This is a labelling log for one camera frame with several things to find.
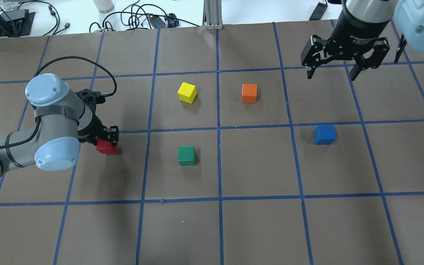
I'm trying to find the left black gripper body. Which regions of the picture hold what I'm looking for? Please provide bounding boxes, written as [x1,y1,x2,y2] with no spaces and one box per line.
[77,107,109,146]

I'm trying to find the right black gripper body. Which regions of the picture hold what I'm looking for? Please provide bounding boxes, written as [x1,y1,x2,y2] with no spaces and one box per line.
[322,13,382,64]

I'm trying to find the red block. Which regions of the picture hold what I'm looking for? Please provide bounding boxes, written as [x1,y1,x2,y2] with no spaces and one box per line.
[95,139,118,155]

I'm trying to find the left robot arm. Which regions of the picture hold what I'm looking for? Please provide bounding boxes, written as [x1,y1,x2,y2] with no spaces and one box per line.
[0,73,120,178]

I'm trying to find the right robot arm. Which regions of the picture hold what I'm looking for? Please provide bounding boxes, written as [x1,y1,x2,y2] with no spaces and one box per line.
[301,0,424,80]

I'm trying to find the green block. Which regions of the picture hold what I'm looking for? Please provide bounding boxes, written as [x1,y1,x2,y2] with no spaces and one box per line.
[177,146,197,166]

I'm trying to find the orange block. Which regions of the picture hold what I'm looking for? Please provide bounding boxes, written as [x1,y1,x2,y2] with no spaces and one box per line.
[241,84,258,104]

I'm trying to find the blue block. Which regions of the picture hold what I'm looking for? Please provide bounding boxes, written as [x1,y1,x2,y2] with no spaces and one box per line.
[313,125,337,145]

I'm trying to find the yellow block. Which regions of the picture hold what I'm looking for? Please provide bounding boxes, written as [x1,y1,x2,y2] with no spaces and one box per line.
[177,82,197,104]

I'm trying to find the black power adapter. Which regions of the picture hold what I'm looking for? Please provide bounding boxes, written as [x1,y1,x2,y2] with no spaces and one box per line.
[148,15,167,29]

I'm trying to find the black monitor stand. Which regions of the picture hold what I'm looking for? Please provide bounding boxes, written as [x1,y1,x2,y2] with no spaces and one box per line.
[0,10,35,38]

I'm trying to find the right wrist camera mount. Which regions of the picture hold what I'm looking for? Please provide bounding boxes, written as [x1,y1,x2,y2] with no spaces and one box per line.
[394,33,407,64]

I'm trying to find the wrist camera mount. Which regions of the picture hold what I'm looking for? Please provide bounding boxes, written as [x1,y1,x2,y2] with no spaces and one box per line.
[394,33,407,64]
[76,89,106,113]

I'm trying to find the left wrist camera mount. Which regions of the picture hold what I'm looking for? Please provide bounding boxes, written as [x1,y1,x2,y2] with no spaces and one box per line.
[76,89,106,113]

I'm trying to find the black braided cable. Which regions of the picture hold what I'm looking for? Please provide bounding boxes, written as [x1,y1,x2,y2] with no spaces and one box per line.
[0,56,117,155]

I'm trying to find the aluminium frame post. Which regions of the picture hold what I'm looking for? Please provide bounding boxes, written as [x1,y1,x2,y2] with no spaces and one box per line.
[202,0,223,30]

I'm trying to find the black cables bundle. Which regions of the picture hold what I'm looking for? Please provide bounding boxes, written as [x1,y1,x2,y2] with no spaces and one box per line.
[35,0,201,33]

